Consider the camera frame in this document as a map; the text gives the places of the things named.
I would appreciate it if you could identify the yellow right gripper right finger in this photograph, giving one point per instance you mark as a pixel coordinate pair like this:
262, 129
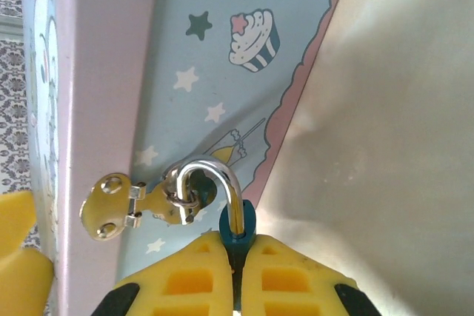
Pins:
296, 282

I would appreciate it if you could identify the small green padlock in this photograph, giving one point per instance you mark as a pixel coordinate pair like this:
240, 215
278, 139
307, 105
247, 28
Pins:
237, 220

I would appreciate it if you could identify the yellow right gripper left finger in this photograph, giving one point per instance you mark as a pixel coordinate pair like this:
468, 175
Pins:
192, 279

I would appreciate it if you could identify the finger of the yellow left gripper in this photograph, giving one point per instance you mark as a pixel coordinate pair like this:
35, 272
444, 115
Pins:
15, 220
22, 286

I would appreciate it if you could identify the brass box hasp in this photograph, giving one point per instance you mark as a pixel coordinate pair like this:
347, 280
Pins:
115, 206

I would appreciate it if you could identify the blue pink cartoon tin box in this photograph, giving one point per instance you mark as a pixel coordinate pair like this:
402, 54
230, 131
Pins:
155, 72

